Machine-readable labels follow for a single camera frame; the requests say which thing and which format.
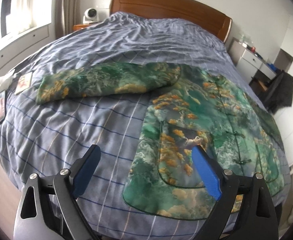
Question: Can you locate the green landscape print jacket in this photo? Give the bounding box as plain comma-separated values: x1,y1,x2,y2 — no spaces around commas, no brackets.
36,62,285,220

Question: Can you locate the brown wooden headboard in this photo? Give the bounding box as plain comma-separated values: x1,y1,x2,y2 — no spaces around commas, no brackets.
109,0,232,42

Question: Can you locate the small picture card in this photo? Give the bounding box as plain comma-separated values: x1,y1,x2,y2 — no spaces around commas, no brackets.
14,72,33,95

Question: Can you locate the white drawer desk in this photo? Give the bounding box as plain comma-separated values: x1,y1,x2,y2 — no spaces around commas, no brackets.
228,38,276,83

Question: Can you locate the blue checked bed cover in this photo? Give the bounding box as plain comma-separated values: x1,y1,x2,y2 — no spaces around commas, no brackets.
0,11,292,240

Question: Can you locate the white round camera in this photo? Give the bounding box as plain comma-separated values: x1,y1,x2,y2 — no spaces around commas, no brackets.
83,8,98,24

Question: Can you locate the wooden bedside table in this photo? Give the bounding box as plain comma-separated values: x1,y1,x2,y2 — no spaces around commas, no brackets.
73,23,97,31

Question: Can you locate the dark jacket on chair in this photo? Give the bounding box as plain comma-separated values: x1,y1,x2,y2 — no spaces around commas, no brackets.
258,72,293,114

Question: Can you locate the white folded cloth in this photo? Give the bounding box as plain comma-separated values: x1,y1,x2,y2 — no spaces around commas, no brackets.
0,69,15,92

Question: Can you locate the beige curtain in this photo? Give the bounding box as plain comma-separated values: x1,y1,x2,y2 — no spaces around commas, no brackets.
54,0,80,38

